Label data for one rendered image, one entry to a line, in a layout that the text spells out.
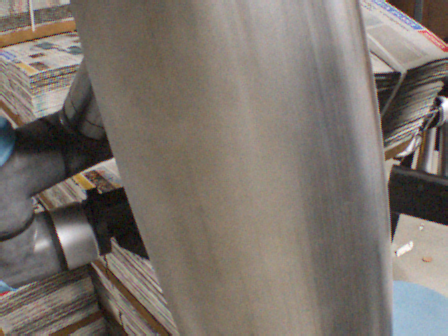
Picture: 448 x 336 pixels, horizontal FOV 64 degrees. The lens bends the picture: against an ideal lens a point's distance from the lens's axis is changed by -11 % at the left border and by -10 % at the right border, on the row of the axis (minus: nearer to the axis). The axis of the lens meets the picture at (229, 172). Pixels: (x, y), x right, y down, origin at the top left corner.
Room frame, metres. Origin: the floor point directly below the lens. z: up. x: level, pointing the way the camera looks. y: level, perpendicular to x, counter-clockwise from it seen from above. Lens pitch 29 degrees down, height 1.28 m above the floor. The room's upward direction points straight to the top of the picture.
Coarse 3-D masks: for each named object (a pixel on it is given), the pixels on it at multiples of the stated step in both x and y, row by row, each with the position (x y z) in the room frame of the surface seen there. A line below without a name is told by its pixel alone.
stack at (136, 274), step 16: (112, 160) 0.87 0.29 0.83; (80, 176) 0.79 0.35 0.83; (96, 176) 0.79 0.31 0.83; (112, 176) 0.79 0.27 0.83; (48, 192) 0.94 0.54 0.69; (64, 192) 0.80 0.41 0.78; (80, 192) 0.72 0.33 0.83; (112, 240) 0.63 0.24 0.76; (112, 256) 0.64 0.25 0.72; (128, 256) 0.58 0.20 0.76; (96, 272) 0.75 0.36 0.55; (112, 272) 0.65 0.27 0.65; (128, 272) 0.59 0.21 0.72; (144, 272) 0.54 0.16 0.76; (96, 288) 0.77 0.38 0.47; (112, 288) 0.68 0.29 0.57; (128, 288) 0.60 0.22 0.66; (144, 288) 0.54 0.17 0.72; (160, 288) 0.50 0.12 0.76; (112, 304) 0.70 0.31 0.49; (128, 304) 0.62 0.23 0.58; (144, 304) 0.55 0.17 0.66; (160, 304) 0.50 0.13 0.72; (128, 320) 0.64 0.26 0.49; (144, 320) 0.57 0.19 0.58; (160, 320) 0.51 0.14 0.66
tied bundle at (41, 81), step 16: (64, 48) 1.19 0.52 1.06; (80, 48) 1.18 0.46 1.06; (16, 64) 1.02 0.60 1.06; (32, 64) 1.00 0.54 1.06; (48, 64) 0.98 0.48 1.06; (64, 64) 0.97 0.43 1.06; (16, 80) 1.02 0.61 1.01; (32, 80) 0.89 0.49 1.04; (48, 80) 0.92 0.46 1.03; (64, 80) 0.95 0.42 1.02; (16, 96) 1.04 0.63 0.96; (32, 96) 0.88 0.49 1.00; (48, 96) 0.91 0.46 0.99; (64, 96) 0.94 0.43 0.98; (32, 112) 0.89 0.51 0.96; (48, 112) 0.91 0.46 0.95
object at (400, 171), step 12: (396, 168) 0.88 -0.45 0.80; (408, 168) 0.88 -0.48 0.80; (396, 180) 0.86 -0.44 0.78; (408, 180) 0.84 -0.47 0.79; (420, 180) 0.83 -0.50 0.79; (432, 180) 0.82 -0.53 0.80; (444, 180) 0.82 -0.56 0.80; (396, 192) 0.85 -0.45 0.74; (408, 192) 0.84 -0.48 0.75; (420, 192) 0.82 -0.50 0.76; (432, 192) 0.81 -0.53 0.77; (444, 192) 0.79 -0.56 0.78; (396, 204) 0.85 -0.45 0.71; (408, 204) 0.83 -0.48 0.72; (420, 204) 0.82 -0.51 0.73; (432, 204) 0.80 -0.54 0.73; (444, 204) 0.79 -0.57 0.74; (420, 216) 0.81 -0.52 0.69; (432, 216) 0.80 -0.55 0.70; (444, 216) 0.78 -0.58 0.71
